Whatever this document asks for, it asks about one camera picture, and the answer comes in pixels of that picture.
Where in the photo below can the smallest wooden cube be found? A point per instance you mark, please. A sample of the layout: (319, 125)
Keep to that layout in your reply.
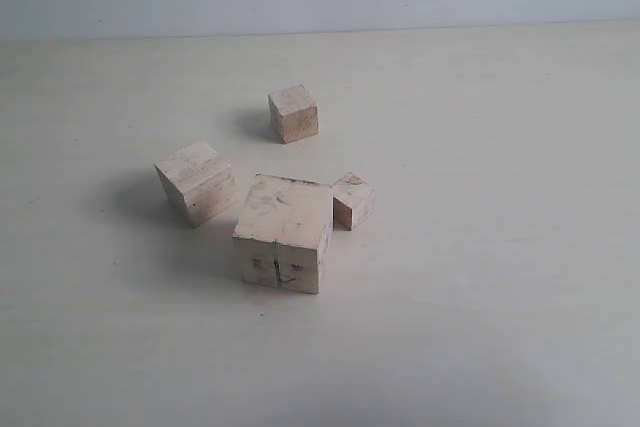
(353, 201)

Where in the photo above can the third largest wooden cube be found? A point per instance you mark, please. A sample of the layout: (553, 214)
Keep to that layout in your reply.
(293, 114)

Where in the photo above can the second largest wooden cube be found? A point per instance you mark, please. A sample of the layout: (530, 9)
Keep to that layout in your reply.
(198, 182)

